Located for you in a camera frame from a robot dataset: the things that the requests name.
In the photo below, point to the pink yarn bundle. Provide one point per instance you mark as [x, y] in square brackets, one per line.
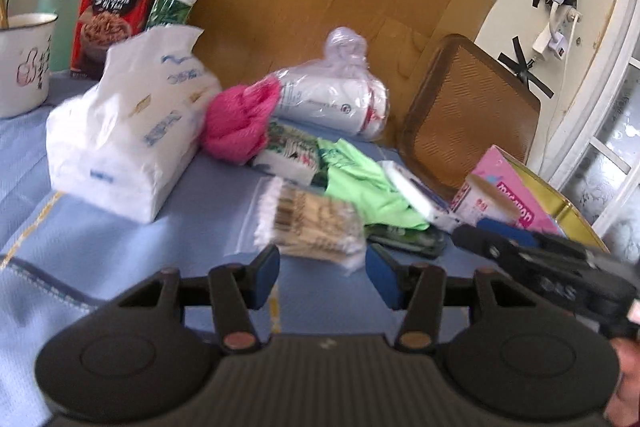
[235, 122]

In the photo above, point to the brown woven tray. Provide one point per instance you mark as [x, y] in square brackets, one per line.
[465, 107]

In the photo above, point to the small white packet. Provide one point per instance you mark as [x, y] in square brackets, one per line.
[415, 192]

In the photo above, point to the white tissue pack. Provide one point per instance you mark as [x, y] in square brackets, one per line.
[130, 127]

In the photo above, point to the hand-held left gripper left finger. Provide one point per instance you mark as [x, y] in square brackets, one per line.
[265, 278]

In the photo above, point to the pink cardboard box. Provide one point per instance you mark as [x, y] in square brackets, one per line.
[520, 187]

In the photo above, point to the person's right hand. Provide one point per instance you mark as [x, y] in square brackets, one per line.
[627, 382]

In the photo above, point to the printed tissue packet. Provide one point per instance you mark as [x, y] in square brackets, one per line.
[290, 152]

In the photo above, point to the cotton swab bag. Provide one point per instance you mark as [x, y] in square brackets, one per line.
[307, 219]

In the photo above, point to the green white-capped tube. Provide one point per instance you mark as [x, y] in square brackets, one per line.
[172, 9]

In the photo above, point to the white frosted glass window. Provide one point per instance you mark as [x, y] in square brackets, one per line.
[610, 117]

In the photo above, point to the white enamel mug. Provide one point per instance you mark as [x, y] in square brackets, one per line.
[25, 67]

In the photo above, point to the plastic bag with white roll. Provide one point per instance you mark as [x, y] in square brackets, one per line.
[325, 94]

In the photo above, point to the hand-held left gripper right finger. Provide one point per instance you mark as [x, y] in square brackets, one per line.
[382, 279]

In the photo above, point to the blue tablecloth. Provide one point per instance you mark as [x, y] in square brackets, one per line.
[150, 252]

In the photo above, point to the mint green container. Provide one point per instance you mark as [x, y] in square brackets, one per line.
[62, 32]

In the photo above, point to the white pink round container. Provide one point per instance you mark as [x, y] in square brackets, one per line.
[475, 202]

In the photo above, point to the light green cloth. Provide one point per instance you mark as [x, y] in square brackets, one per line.
[365, 182]

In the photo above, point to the red cereal box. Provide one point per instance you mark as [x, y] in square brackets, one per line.
[117, 2]

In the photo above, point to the gold tin box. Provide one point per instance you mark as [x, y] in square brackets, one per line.
[555, 197]

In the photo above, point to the wooden chopstick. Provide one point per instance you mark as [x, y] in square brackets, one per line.
[3, 7]

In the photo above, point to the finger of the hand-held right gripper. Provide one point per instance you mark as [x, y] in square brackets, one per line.
[475, 241]
[515, 234]

